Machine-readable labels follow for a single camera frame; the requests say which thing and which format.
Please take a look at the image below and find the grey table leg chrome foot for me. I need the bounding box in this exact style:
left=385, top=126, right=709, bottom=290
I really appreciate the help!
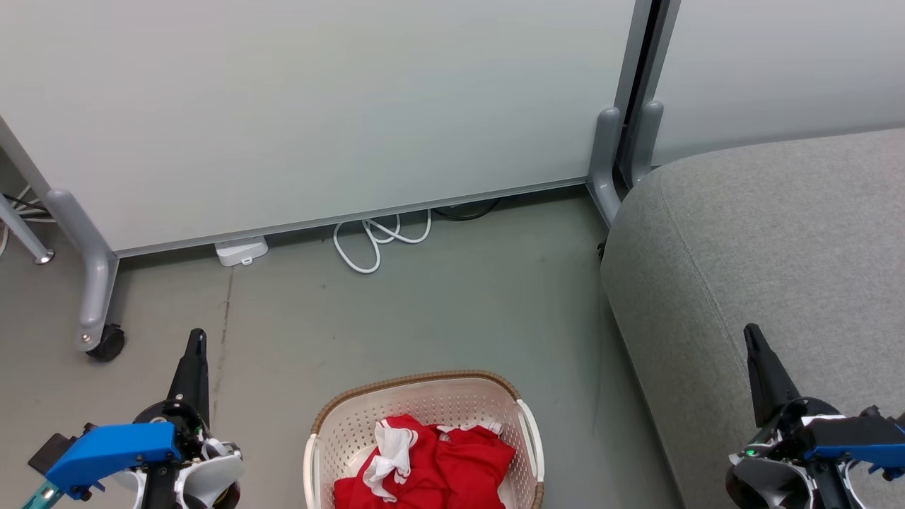
left=0, top=192, right=56, bottom=266

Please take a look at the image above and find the white looped floor cable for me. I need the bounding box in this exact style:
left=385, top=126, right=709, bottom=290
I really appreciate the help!
left=332, top=209, right=433, bottom=275

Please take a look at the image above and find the white and black cable bundle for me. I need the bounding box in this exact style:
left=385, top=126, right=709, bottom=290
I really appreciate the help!
left=0, top=184, right=56, bottom=257

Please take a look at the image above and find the black floor cable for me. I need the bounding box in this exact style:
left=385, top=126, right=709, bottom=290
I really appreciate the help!
left=433, top=198, right=503, bottom=222

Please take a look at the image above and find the short grey partition leg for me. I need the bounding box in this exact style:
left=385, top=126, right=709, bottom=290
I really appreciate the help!
left=629, top=100, right=665, bottom=189
left=587, top=106, right=624, bottom=228

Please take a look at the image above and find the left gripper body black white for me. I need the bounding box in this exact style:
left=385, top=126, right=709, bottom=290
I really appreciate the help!
left=106, top=398, right=245, bottom=509

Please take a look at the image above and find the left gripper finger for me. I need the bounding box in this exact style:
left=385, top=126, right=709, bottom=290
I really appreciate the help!
left=168, top=328, right=211, bottom=426

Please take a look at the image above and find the cream plastic laundry basket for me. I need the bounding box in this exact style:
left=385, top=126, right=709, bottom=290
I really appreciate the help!
left=304, top=370, right=546, bottom=509

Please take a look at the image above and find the long grey partition leg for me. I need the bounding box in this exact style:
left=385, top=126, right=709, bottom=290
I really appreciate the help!
left=45, top=187, right=119, bottom=353

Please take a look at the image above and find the large white partition panel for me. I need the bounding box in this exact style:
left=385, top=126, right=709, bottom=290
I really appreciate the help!
left=0, top=0, right=655, bottom=259

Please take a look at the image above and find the large black caster wheel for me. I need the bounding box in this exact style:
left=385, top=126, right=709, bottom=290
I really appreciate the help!
left=86, top=323, right=127, bottom=363

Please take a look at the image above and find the grey fabric sofa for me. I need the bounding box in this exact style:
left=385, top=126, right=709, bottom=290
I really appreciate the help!
left=600, top=127, right=905, bottom=509

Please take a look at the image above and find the left teal camera connector cable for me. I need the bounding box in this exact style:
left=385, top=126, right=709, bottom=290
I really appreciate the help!
left=20, top=481, right=63, bottom=509

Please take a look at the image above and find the red garment with white strip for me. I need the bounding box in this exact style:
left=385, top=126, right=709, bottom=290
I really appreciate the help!
left=334, top=415, right=443, bottom=509

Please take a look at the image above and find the white power adapter box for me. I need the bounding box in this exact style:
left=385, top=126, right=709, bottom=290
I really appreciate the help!
left=214, top=236, right=270, bottom=267

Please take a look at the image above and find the narrow white partition panel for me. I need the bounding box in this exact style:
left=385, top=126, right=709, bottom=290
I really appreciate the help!
left=640, top=0, right=905, bottom=168

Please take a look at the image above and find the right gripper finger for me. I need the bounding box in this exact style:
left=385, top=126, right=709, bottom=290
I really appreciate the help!
left=743, top=323, right=804, bottom=429

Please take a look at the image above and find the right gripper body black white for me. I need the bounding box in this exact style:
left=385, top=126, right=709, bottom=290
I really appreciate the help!
left=725, top=397, right=865, bottom=509

